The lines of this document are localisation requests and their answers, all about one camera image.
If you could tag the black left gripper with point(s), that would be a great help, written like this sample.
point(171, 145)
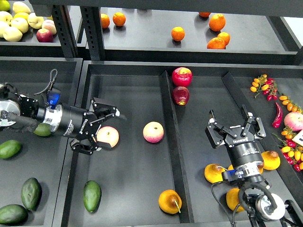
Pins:
point(82, 125)

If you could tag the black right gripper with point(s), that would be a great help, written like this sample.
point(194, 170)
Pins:
point(243, 151)

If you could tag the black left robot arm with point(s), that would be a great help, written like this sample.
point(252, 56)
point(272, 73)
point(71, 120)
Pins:
point(28, 112)

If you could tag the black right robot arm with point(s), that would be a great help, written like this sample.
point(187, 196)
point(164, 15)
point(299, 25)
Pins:
point(254, 196)

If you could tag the bright green avocado left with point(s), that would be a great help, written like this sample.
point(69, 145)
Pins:
point(9, 148)

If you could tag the dark green avocado lower left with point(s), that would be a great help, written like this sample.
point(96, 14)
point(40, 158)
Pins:
point(31, 192)

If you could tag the dark green avocado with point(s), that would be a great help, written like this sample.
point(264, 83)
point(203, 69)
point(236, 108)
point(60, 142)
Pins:
point(31, 192)
point(13, 214)

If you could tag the dark green avocado bottom left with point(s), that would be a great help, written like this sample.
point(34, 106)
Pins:
point(13, 214)

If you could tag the yellow pear pile front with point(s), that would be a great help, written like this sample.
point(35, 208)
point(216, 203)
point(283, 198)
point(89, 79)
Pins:
point(12, 34)

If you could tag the red chili pepper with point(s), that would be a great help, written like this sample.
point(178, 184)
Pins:
point(279, 116)

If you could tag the pink apple centre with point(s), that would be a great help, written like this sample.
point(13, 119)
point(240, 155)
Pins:
point(153, 132)

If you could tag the cherry tomato bunch upper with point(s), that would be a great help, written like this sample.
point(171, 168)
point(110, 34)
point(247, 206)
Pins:
point(266, 86)

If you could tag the cherry tomato bunch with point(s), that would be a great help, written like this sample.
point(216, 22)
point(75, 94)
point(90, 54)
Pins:
point(266, 86)
point(292, 151)

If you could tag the pink apple right edge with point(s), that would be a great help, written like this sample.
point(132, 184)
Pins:
point(294, 121)

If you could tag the cherry tomato bunch lower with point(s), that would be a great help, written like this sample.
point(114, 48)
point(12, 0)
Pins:
point(292, 151)

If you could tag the black left tray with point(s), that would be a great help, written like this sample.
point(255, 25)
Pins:
point(48, 159)

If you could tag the white label card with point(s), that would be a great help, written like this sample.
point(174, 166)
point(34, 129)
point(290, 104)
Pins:
point(298, 138)

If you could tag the dark red apple lower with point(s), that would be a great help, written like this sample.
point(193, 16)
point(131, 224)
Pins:
point(181, 95)

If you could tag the black centre divided tray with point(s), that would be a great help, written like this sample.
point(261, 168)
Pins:
point(135, 172)

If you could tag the red apple upper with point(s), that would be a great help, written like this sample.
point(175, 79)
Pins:
point(182, 76)

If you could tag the orange front right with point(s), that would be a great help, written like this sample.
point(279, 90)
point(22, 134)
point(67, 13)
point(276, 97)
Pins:
point(216, 43)

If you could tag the black upper shelf tray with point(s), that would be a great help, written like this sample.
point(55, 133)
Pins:
point(146, 36)

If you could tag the orange right small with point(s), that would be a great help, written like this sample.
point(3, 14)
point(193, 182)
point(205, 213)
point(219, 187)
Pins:
point(225, 36)

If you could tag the orange far left shelf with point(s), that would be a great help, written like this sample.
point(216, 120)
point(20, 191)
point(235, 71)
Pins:
point(105, 20)

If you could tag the orange shelf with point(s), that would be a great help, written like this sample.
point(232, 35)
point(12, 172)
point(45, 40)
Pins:
point(178, 33)
point(105, 20)
point(119, 19)

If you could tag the dark red apple on shelf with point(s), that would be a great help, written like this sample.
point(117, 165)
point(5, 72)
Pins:
point(44, 35)

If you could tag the pale peach on shelf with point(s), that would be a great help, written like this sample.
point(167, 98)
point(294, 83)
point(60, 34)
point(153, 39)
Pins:
point(49, 25)

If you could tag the orange middle shelf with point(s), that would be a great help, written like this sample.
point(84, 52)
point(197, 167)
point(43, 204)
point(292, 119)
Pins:
point(178, 33)

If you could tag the black perforated post left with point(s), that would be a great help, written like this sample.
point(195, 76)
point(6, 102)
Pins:
point(65, 32)

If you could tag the black perforated shelf post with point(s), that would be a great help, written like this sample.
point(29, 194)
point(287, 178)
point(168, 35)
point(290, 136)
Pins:
point(91, 18)

